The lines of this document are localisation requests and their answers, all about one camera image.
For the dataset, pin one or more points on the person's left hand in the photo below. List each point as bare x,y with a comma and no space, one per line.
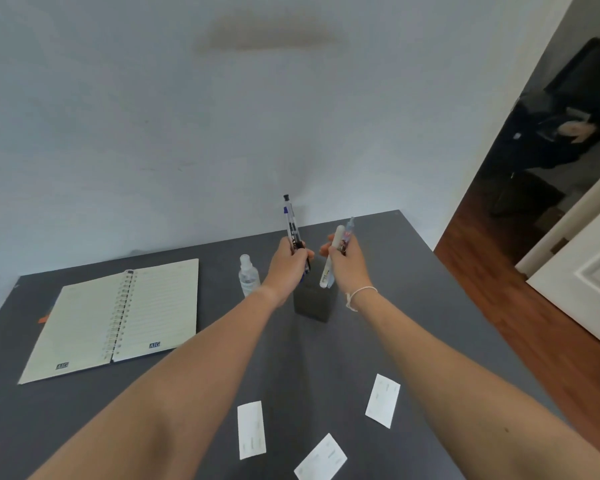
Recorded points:
283,273

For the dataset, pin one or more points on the person's right hand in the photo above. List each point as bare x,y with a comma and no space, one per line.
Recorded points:
349,270

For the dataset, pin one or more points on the person's left thumb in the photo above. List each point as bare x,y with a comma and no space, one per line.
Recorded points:
304,253

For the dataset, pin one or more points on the person's right thumb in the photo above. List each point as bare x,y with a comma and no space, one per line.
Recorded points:
326,249

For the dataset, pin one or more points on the white marker pen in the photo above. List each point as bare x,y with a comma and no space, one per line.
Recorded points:
331,257

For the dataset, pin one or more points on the clear pen with print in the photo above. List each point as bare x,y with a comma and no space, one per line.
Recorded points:
347,237

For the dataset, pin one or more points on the black and blue pen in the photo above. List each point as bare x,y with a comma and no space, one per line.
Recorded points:
292,229

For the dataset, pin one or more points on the person's left forearm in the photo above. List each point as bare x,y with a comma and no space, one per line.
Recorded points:
150,394

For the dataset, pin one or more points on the person's right forearm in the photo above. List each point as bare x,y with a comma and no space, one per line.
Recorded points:
480,394

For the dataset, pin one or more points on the dark grey pen holder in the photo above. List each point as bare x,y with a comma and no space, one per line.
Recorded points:
314,297

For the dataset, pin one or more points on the small clear plastic bottle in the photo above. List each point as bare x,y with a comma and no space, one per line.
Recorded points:
248,276

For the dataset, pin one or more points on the white paper card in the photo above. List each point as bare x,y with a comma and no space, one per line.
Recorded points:
251,429
322,459
383,400

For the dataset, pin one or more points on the open spiral notebook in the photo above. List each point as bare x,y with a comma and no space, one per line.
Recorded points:
112,319

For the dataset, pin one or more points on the white door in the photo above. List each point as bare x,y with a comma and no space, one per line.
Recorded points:
580,274

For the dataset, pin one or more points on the black office chair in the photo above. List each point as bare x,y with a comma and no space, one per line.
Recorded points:
555,129

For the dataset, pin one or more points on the orange tape piece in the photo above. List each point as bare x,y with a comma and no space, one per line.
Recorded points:
43,318

